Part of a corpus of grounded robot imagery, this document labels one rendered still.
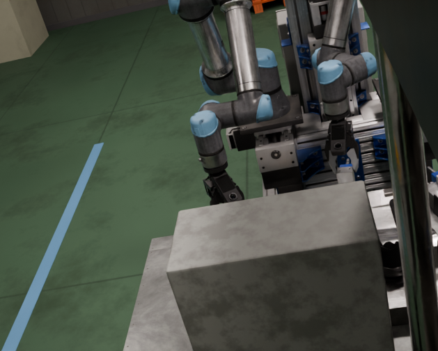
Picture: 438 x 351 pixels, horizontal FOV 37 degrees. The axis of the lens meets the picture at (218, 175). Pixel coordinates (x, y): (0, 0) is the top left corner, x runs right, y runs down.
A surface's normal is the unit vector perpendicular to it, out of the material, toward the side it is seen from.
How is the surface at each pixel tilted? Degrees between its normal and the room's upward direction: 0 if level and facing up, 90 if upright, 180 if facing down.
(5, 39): 90
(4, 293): 0
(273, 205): 0
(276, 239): 0
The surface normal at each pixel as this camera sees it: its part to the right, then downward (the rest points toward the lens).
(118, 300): -0.23, -0.85
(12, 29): -0.04, 0.50
